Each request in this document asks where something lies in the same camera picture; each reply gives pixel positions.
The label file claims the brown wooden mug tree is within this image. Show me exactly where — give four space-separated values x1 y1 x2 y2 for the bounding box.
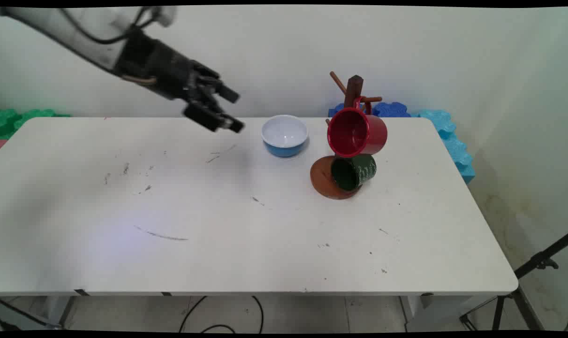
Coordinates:
310 71 383 200

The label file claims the black camera cable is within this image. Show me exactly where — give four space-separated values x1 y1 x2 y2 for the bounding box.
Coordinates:
60 8 156 46

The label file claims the black tripod stand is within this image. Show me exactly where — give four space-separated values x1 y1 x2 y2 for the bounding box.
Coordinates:
459 232 568 332

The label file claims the blue bowl white inside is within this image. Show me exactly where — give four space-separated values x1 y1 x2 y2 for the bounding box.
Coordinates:
260 115 310 158

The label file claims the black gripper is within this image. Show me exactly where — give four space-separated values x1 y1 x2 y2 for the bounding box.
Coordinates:
114 27 245 134

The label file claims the dark green enamel mug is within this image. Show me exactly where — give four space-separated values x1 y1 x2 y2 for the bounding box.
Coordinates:
331 154 378 192

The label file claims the green foam mat tile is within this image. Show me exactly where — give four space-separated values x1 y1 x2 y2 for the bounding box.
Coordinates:
0 108 71 140

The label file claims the white table leg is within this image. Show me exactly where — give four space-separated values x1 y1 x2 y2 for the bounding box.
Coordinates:
400 294 454 333

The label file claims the black floor cable loop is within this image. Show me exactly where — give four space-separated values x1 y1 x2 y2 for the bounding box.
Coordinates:
178 296 265 334

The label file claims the cyan foam mat tile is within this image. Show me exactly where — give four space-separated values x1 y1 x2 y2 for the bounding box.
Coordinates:
411 109 476 184

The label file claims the red enamel mug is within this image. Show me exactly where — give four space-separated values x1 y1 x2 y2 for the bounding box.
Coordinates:
327 97 388 159

